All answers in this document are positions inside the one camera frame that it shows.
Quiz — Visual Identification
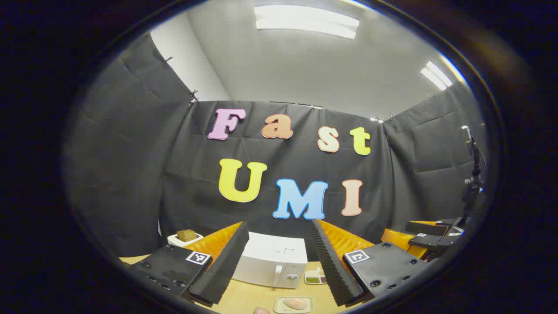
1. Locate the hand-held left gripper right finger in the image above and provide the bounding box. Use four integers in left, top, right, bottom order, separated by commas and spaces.
310, 219, 431, 307

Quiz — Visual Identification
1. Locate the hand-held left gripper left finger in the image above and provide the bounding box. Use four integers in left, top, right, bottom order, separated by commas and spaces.
130, 221, 250, 307

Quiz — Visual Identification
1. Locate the white microwave oven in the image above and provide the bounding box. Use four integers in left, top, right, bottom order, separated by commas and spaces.
232, 232, 308, 289

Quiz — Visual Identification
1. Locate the divided dish of beans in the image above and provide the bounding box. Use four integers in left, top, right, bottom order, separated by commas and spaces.
304, 268, 327, 285

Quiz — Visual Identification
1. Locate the white toaster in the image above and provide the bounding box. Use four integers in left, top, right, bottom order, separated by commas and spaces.
167, 231, 204, 248

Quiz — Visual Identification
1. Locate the pale rectangular plate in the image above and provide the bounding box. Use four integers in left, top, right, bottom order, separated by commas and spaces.
274, 296, 314, 314

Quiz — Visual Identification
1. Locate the black tripod stand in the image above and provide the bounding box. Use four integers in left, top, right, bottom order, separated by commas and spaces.
461, 126, 485, 227

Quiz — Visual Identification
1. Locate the black backdrop cloth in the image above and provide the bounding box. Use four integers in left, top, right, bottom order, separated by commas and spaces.
63, 31, 489, 258

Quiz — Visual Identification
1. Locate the small ceiling light panel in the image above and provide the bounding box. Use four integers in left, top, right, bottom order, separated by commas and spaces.
420, 61, 454, 91

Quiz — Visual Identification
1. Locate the long ceiling light panel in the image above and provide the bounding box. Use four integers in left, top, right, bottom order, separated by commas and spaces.
255, 4, 361, 40

